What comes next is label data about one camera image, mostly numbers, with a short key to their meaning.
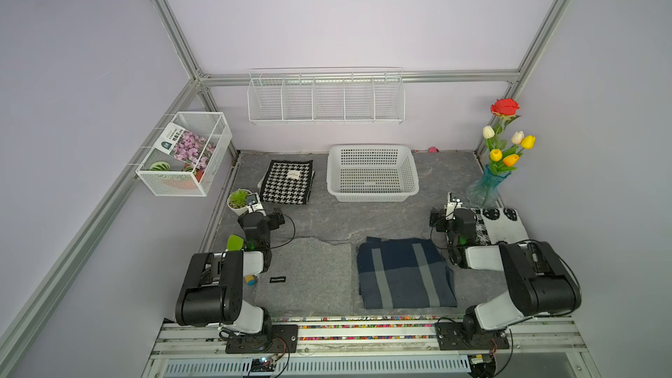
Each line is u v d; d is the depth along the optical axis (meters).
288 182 1.05
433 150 1.24
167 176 0.72
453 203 0.82
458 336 0.74
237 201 0.93
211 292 0.45
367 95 1.04
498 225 0.91
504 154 0.79
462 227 0.75
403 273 0.83
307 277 0.81
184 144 0.74
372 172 1.05
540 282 0.46
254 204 0.79
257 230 0.70
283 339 0.75
